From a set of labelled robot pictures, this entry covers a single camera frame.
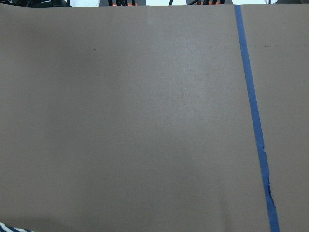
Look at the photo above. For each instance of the navy white striped polo shirt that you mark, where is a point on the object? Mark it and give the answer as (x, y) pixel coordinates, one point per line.
(6, 228)

